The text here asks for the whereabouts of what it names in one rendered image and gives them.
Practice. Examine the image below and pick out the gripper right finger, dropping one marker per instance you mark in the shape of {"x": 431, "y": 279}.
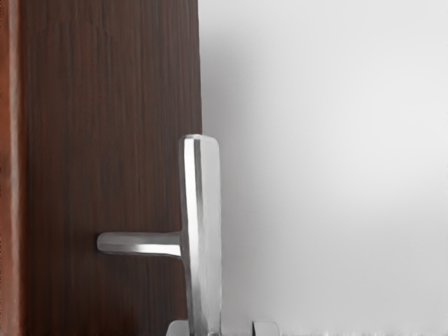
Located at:
{"x": 264, "y": 330}

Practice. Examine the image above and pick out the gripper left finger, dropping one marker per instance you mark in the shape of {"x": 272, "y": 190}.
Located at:
{"x": 178, "y": 329}

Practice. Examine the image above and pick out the dark brown wooden drawer cabinet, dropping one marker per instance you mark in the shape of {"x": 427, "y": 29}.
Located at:
{"x": 105, "y": 122}

